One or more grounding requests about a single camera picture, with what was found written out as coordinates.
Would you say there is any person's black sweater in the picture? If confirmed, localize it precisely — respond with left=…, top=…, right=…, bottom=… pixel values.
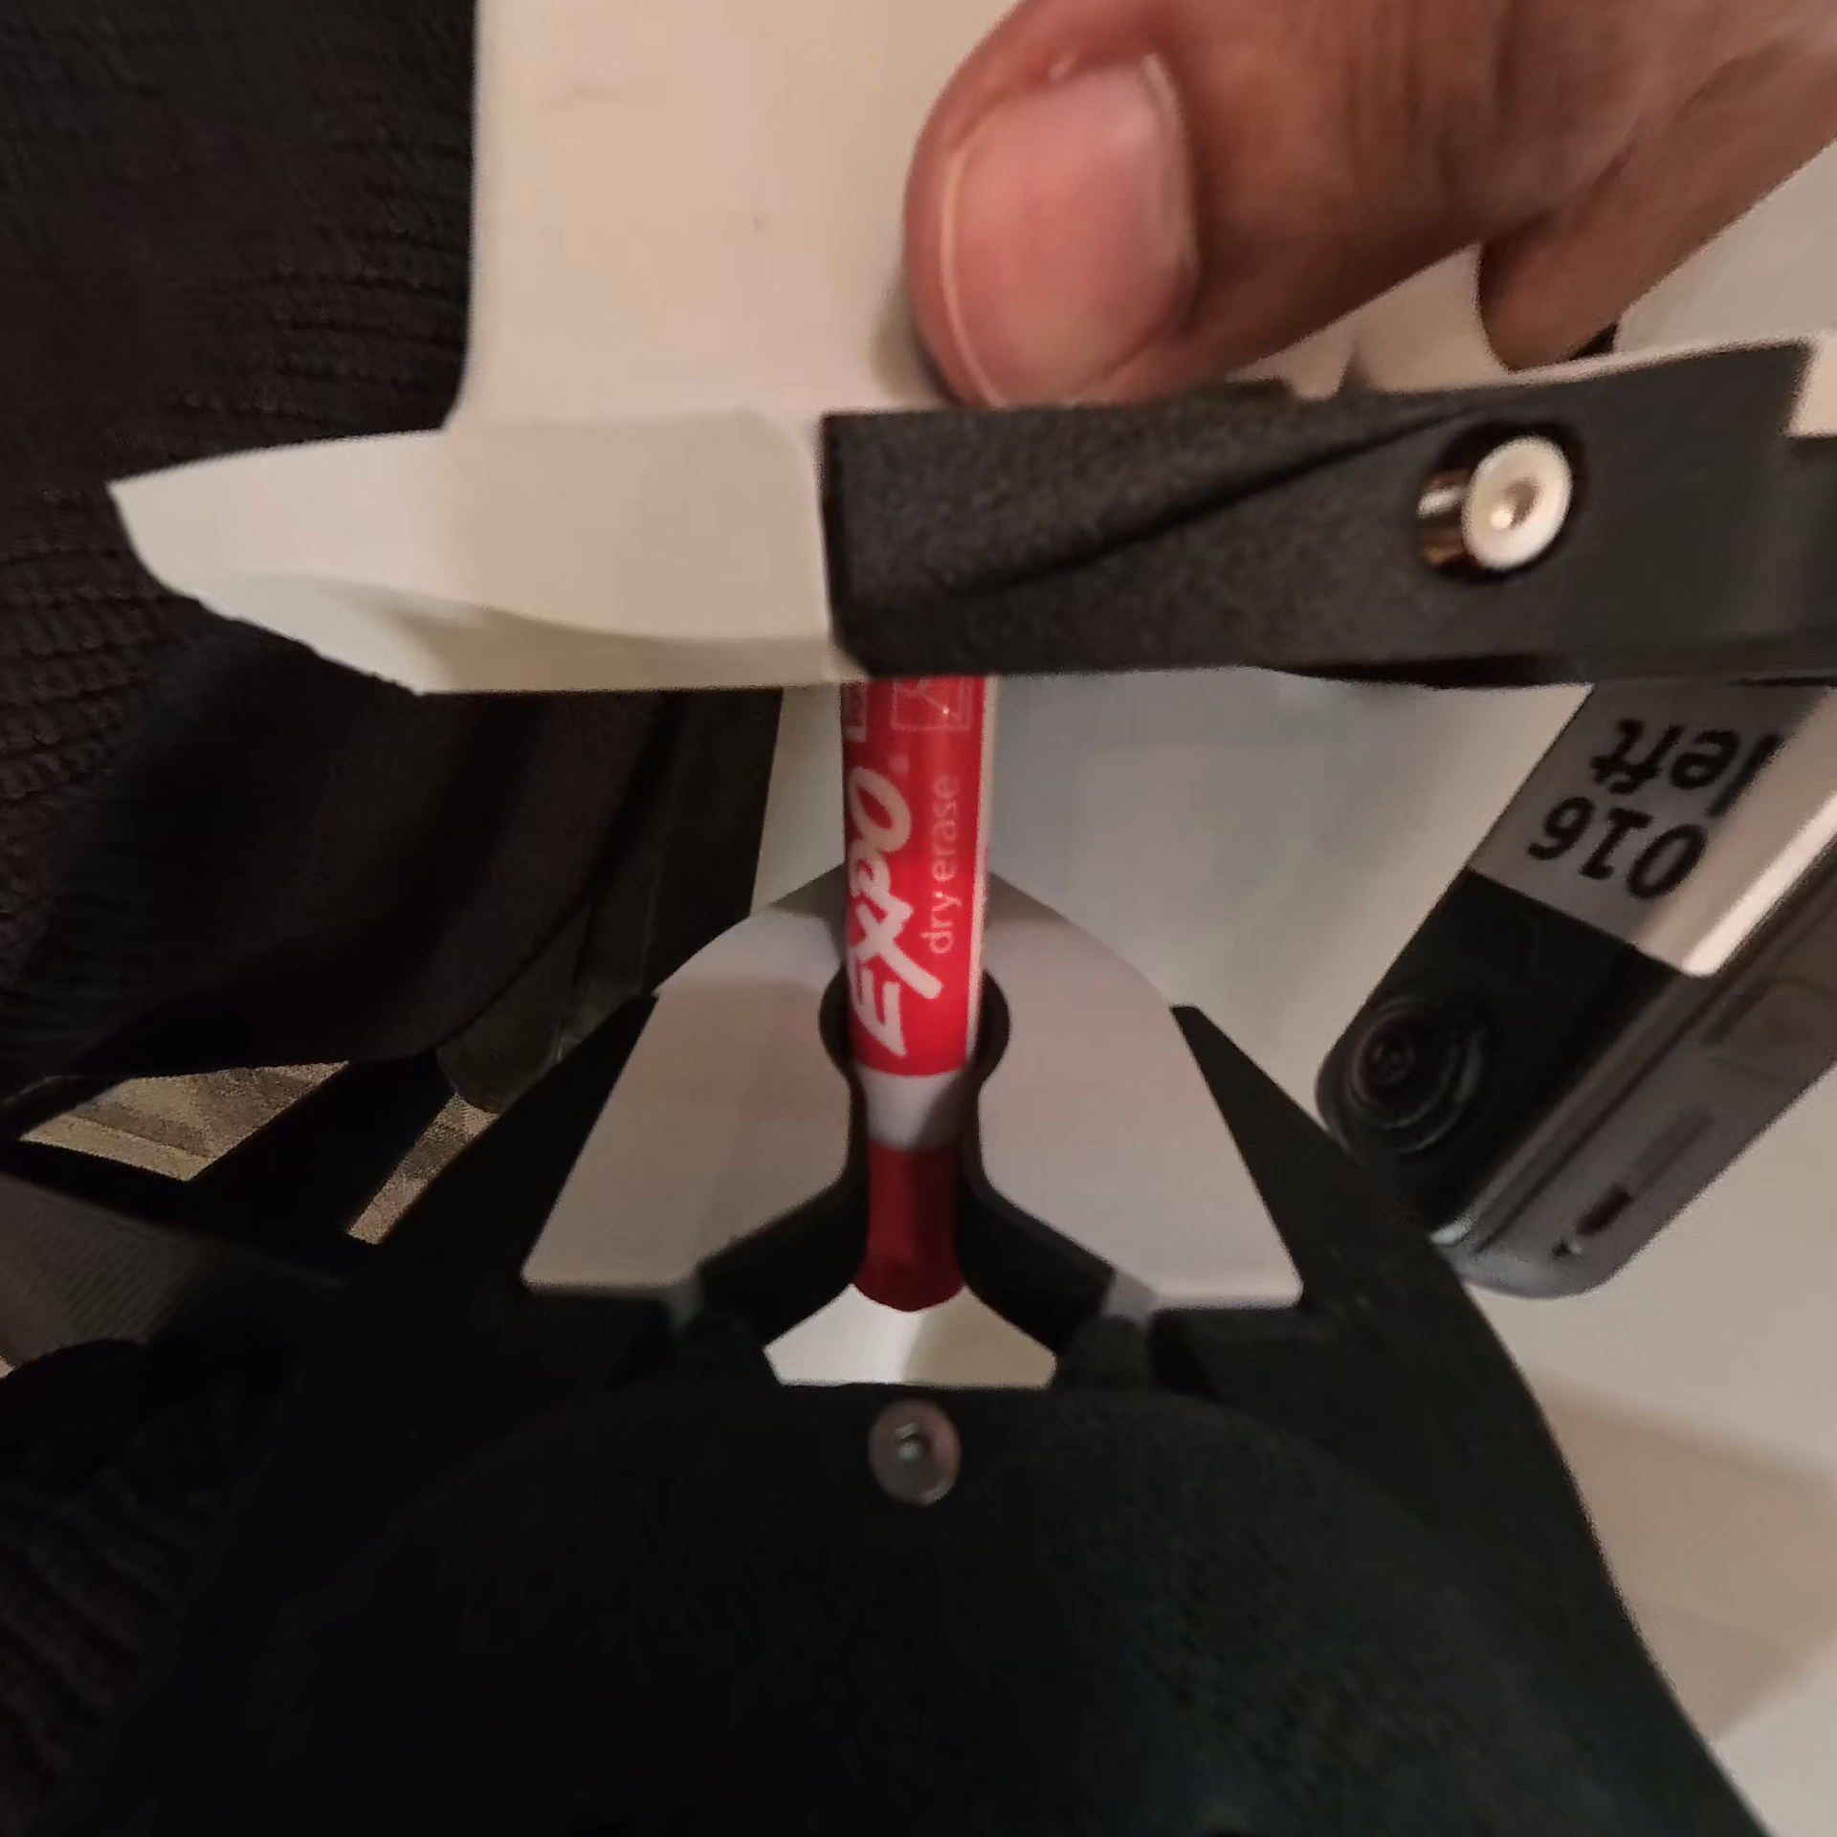
left=0, top=0, right=784, bottom=1837

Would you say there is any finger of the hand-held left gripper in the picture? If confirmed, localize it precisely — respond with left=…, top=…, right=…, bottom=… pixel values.
left=106, top=405, right=837, bottom=698

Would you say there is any red dry erase marker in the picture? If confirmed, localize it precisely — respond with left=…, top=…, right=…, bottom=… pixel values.
left=831, top=677, right=994, bottom=1318

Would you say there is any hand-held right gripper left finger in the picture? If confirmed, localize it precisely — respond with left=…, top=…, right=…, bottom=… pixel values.
left=523, top=881, right=877, bottom=1320

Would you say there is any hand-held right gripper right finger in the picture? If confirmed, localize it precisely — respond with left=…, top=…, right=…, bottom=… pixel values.
left=958, top=889, right=1304, bottom=1320

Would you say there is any person's left hand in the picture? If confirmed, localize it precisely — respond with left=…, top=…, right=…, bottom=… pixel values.
left=906, top=0, right=1837, bottom=407

